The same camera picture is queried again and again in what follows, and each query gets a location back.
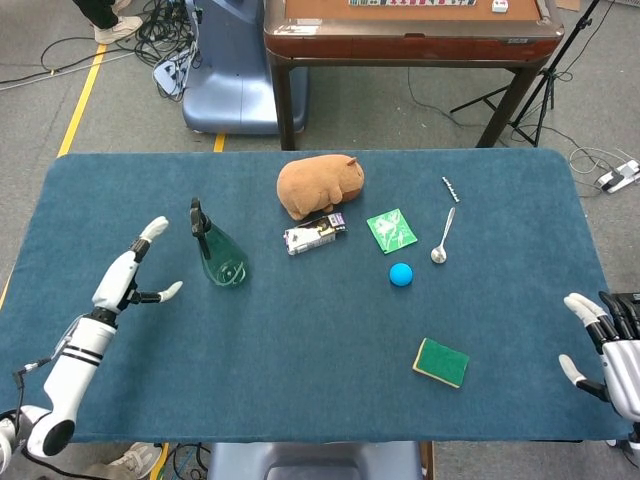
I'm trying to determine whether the white floor cable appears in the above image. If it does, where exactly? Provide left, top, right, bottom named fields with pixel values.
left=568, top=146, right=640, bottom=190

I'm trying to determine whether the white sneaker with black trouser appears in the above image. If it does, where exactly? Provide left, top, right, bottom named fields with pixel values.
left=93, top=15, right=144, bottom=45

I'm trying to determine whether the wooden mahjong table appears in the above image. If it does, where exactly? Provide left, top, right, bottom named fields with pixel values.
left=263, top=0, right=565, bottom=151

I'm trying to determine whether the brown capybara plush toy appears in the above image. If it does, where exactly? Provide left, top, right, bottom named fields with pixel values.
left=276, top=153, right=365, bottom=222

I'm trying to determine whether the green yellow sponge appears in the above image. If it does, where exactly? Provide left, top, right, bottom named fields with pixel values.
left=411, top=337, right=471, bottom=390

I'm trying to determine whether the grey white sneaker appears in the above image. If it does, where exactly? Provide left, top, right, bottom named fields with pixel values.
left=104, top=441, right=162, bottom=479

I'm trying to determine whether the white power strip with plugs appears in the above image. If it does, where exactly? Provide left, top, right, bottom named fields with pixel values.
left=598, top=158, right=640, bottom=194

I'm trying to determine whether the grey blue robot torso base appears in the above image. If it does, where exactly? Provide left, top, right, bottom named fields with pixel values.
left=207, top=441, right=424, bottom=480

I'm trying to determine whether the metal spoon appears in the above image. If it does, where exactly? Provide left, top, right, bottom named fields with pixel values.
left=430, top=206, right=457, bottom=265

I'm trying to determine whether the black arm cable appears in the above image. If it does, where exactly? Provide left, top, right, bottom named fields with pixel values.
left=12, top=357, right=54, bottom=451

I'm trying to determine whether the thin black floor cable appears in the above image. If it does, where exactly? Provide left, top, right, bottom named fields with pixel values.
left=406, top=67, right=504, bottom=130

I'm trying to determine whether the green spray bottle black trigger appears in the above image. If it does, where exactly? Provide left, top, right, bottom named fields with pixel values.
left=188, top=196, right=250, bottom=289

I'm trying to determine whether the black trouser leg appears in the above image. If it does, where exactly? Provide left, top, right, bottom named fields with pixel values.
left=72, top=0, right=121, bottom=30

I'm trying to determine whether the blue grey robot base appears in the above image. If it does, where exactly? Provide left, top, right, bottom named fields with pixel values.
left=181, top=0, right=310, bottom=136

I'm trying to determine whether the black cable bundle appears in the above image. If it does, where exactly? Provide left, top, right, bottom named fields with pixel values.
left=133, top=0, right=204, bottom=104

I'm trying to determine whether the blue felt table cloth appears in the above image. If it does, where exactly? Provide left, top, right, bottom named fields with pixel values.
left=0, top=147, right=632, bottom=446

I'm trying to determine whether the black tripod stand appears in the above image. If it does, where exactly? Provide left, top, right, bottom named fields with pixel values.
left=449, top=0, right=614, bottom=148

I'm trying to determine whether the white power strip among cables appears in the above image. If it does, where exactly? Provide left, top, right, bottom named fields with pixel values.
left=152, top=49, right=197, bottom=99

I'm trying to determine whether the green square sachet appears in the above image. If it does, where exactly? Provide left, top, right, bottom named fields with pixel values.
left=366, top=207, right=419, bottom=255

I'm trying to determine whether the row of mahjong tiles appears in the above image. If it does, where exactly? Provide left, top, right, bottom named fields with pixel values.
left=348, top=0, right=478, bottom=8

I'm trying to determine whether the blue ball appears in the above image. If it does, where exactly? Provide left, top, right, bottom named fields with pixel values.
left=389, top=261, right=415, bottom=288

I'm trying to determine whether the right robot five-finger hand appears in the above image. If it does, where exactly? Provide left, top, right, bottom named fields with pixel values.
left=558, top=293, right=640, bottom=426

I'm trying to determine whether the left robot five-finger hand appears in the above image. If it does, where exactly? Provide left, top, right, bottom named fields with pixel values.
left=91, top=215, right=184, bottom=316

